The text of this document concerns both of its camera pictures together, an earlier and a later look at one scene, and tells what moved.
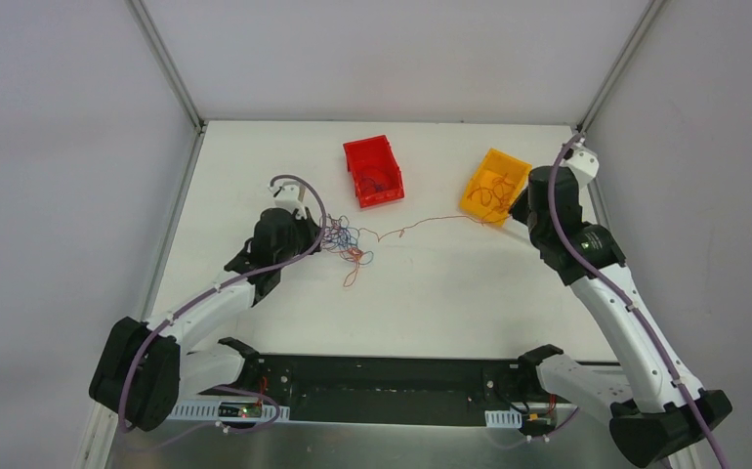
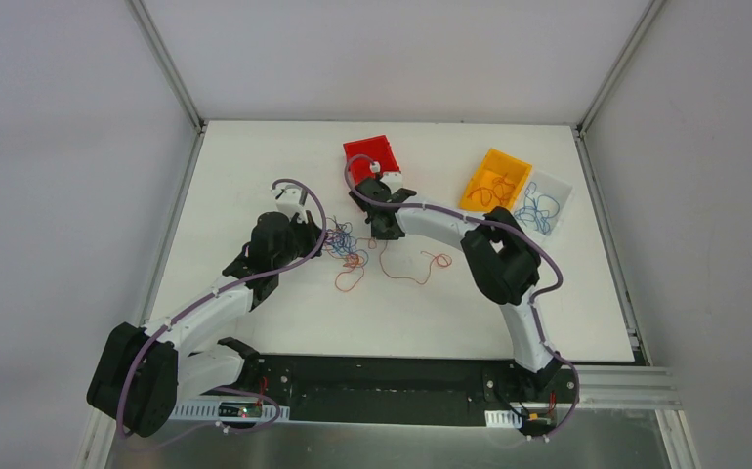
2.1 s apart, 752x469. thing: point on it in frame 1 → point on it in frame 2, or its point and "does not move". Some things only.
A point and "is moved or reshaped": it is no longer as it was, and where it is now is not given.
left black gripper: [311, 229] does not move
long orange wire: [430, 221] is moved or reshaped
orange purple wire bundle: [341, 236] is moved or reshaped
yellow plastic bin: [493, 184] does not move
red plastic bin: [374, 171] does not move
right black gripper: [522, 208] → [375, 196]
